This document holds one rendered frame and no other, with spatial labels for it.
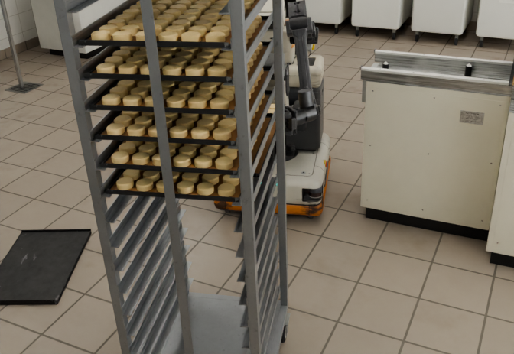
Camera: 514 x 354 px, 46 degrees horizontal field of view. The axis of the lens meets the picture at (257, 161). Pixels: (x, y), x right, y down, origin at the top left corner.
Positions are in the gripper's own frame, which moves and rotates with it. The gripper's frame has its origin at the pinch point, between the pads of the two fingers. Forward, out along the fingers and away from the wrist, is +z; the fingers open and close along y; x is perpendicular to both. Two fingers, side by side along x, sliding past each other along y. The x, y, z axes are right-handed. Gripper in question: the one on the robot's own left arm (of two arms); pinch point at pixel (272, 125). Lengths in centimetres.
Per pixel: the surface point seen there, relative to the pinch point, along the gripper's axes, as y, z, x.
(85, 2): -60, 69, -12
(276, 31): -38.6, 2.4, -6.6
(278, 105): -11.6, 2.2, -7.1
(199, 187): -9, 53, -37
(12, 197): 100, 68, 189
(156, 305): 57, 57, -3
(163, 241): 39, 47, 8
